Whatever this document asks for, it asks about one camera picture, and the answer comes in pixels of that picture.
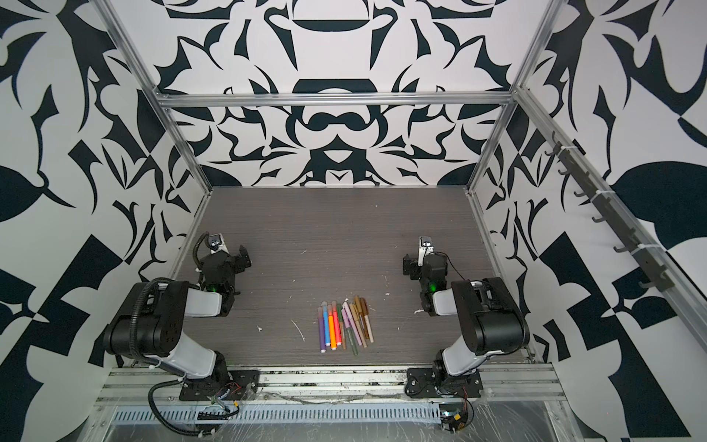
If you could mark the aluminium front rail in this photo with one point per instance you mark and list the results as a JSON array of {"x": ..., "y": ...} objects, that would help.
[{"x": 351, "y": 384}]

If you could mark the blue marker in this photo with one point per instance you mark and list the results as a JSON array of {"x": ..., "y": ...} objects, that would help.
[{"x": 325, "y": 322}]

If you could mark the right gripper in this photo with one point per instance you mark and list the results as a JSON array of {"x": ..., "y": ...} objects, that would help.
[{"x": 412, "y": 265}]

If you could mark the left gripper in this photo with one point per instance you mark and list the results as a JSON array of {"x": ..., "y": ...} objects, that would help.
[{"x": 237, "y": 261}]

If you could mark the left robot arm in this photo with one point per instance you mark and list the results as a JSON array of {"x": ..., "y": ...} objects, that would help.
[{"x": 149, "y": 327}]

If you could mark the purple marker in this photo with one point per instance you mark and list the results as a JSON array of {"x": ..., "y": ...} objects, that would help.
[{"x": 321, "y": 329}]

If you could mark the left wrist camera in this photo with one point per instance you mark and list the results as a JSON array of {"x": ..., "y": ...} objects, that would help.
[{"x": 216, "y": 243}]

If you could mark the tan pen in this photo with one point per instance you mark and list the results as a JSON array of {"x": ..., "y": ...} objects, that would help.
[{"x": 356, "y": 323}]

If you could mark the white slotted cable duct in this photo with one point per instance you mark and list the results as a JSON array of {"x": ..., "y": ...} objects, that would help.
[{"x": 259, "y": 414}]

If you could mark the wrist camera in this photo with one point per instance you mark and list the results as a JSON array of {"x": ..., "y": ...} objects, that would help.
[
  {"x": 216, "y": 243},
  {"x": 426, "y": 246}
]

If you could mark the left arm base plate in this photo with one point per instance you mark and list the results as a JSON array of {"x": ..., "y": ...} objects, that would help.
[{"x": 239, "y": 384}]

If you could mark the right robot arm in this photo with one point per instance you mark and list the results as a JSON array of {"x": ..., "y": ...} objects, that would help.
[{"x": 491, "y": 323}]

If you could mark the orange marker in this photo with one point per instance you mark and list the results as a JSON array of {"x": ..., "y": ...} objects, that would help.
[{"x": 331, "y": 329}]

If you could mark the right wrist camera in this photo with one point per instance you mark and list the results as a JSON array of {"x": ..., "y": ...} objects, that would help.
[{"x": 426, "y": 246}]

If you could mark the black hook rail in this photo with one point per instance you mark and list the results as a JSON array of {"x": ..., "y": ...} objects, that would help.
[{"x": 612, "y": 212}]

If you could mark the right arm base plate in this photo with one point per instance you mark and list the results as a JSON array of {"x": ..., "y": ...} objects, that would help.
[{"x": 427, "y": 383}]

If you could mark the red marker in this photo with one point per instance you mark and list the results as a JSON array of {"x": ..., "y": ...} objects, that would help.
[{"x": 335, "y": 324}]

